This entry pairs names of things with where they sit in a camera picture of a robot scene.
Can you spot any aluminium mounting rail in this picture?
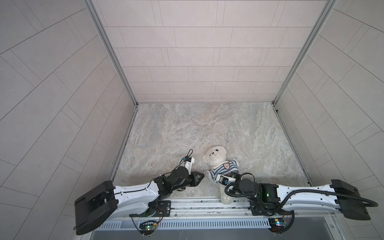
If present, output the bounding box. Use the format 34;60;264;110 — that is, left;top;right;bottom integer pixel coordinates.
85;196;335;221

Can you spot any black corrugated cable conduit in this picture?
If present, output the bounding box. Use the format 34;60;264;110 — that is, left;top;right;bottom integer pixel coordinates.
223;172;379;235

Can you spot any right corner aluminium post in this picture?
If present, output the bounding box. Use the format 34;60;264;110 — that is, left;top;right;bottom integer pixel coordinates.
272;0;337;108

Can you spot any left corner aluminium post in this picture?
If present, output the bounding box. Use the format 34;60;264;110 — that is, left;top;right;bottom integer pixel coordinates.
83;0;138;108

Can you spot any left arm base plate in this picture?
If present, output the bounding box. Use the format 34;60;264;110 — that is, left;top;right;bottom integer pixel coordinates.
129;201;172;218

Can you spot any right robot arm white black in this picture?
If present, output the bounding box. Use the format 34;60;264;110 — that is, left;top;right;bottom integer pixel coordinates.
224;173;378;221

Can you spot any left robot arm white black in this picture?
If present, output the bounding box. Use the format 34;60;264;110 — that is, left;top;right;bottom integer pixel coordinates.
74;167;205;236

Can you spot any left green circuit board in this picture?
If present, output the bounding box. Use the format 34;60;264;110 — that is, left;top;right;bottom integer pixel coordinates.
139;220;159;236

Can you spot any white ventilation grille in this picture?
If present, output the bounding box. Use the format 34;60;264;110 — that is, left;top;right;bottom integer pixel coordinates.
98;218;271;230

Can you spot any blue white striped sweater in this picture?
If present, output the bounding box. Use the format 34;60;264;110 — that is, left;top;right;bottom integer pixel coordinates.
207;160;239;182

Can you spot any white teddy bear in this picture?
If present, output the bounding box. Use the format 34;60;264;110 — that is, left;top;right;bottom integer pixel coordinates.
203;146;239;205

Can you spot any green circuit board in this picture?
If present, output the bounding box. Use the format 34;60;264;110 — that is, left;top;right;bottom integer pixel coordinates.
139;220;159;236
268;218;286;233

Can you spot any corner aluminium post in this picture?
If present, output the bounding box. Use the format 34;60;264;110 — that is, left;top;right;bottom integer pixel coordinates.
272;0;337;108
83;0;138;108

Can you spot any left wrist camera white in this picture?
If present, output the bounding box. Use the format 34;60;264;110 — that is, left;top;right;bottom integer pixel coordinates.
182;156;195;175

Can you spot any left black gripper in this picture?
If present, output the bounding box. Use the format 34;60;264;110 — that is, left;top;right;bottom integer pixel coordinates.
169;173;206;193

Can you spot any right green circuit board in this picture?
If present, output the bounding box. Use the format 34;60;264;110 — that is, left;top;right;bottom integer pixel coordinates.
268;218;286;233

